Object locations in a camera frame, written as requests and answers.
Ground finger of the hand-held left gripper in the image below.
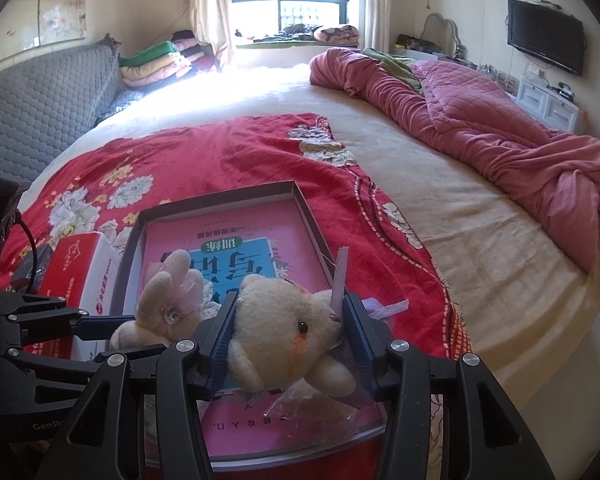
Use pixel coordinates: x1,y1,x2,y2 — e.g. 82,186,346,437
1,345,113,378
0,292,137,346

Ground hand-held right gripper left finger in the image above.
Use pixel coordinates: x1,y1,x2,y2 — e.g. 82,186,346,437
52,292,242,480

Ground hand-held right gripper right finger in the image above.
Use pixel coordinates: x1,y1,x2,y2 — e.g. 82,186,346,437
341,292,557,480

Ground beige plush bunny toy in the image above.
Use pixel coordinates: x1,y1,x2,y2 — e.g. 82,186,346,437
109,249,357,395

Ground purple plastic packet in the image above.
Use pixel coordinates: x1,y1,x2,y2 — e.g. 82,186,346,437
332,246,411,321

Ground white floral scrunchie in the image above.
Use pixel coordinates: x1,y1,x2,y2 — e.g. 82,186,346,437
195,280,231,318

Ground red tissue box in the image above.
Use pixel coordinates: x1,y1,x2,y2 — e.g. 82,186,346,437
22,232,123,363

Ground clear plastic wrapped packet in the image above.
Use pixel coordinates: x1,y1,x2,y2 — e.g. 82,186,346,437
275,382,363,443

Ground small dark box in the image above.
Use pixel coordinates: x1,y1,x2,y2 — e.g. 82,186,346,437
12,245,56,291

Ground pink book with blue label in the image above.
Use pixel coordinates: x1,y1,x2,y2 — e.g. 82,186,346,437
142,195,386,446

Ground bed with beige sheet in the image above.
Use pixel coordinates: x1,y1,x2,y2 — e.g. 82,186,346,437
17,62,600,406

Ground red floral blanket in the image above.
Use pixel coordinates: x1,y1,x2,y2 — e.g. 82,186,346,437
0,112,476,480

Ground dark floral pillow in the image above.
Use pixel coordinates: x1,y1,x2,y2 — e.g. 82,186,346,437
95,89,146,128

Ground grey quilted headboard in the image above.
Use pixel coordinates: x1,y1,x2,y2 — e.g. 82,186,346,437
0,42,123,186

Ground pink quilt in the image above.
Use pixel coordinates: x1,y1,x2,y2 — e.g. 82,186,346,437
308,47,600,273

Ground stack of folded blankets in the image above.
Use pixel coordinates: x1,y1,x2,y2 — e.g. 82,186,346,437
119,30,216,90

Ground green blanket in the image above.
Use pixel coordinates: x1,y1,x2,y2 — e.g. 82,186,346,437
362,47,423,93

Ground cluttered dressing table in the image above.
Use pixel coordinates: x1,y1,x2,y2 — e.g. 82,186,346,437
390,34,521,93

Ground white drawer cabinet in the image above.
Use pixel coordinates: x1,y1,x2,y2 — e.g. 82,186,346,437
515,80,581,133

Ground folded floral blanket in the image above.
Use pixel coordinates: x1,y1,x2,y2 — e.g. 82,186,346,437
312,24,359,45

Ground dark clothes on windowsill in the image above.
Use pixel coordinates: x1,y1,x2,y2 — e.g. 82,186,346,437
255,24,316,42

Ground white framed mirror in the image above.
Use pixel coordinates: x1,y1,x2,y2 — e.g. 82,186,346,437
422,12,463,56

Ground cream curtain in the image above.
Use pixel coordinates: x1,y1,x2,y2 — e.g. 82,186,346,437
189,0,236,68
360,0,392,51

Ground black television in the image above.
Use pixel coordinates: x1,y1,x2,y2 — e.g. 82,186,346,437
507,0,585,77

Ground black cable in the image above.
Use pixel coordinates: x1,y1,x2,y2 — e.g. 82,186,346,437
7,207,37,293

